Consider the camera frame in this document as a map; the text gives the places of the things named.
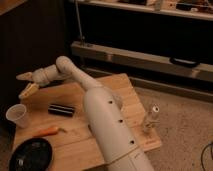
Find black cable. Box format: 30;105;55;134
200;141;213;171

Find wooden board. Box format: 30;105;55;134
13;74;162;171

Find metal case with handle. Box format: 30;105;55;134
71;41;213;82

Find black round plate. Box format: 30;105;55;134
9;138;53;171

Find cluttered shelf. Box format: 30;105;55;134
77;0;213;21

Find metal pole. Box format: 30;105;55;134
74;0;85;45

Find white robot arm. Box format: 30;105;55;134
16;56;154;171

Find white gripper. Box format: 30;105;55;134
16;65;59;99

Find orange pepper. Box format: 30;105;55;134
34;126;66;137

